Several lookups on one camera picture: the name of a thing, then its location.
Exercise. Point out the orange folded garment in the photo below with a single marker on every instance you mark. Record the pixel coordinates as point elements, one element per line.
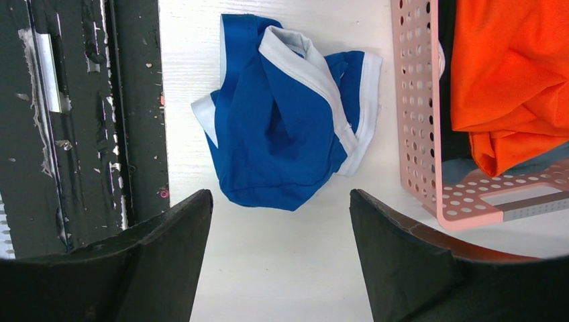
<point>509,79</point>

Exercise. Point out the blue white-lettered underwear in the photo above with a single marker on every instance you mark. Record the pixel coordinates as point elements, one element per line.
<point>286,118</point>

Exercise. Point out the dark garment under orange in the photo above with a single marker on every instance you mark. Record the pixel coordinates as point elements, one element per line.
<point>457,161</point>

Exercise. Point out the pink perforated plastic basket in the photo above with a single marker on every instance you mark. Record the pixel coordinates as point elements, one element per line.
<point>479,199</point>

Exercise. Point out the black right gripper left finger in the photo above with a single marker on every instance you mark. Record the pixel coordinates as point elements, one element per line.
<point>148,272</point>

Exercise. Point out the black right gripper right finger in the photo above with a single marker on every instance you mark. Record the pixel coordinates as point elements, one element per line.
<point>413,272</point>

